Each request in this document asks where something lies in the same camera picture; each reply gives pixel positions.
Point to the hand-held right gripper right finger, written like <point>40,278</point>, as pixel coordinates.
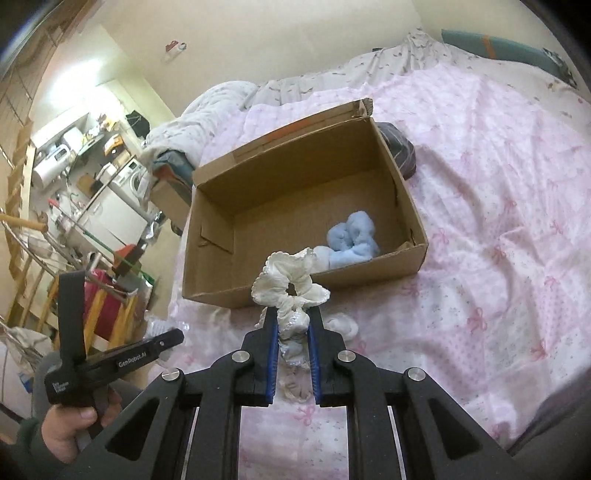
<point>315,360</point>

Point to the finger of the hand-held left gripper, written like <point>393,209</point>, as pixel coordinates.
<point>71,314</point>
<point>147,348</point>

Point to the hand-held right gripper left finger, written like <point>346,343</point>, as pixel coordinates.
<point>272,360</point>

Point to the white satin scrunchie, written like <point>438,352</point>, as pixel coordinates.
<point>277,281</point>

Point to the light blue fluffy scrunchie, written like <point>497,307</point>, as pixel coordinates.
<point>355,235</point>

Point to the brown cardboard box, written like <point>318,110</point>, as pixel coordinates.
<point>286,198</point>

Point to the person's left forearm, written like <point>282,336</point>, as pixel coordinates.
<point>25,454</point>

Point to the person's left hand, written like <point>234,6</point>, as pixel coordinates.
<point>64,434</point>

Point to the yellow wooden rack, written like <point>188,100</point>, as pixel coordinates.
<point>99,318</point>

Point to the brown patterned scrunchie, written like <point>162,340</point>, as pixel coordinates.
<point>293,387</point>

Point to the small white cloth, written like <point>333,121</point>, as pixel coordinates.
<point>344,325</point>

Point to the red box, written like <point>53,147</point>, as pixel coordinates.
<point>129,258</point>

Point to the white kitchen cabinet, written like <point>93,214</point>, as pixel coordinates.
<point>115,217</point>

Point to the white washing machine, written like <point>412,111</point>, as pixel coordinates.
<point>134,182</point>

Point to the wooden nightstand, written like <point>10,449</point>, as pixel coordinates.
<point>168,203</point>

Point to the white water heater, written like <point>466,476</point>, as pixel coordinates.
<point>48,166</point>

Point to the teal and orange folded blanket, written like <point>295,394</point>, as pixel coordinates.
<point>173,168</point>

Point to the black hanging garment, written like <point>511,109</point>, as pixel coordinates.
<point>137,122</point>

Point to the pink bow-print quilt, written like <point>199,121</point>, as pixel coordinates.
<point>485,230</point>

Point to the dark grey cloth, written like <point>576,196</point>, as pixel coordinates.
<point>401,147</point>

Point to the grey patterned duvet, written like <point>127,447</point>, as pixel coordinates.
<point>207,110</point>

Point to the beige patterned bed sheet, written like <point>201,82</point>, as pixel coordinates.
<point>521,76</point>

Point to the teal pillow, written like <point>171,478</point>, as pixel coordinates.
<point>498,46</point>

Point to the dark patterned cloth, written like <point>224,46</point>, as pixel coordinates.
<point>561,64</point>

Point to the red wall sticker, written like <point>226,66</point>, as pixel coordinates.
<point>175,48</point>

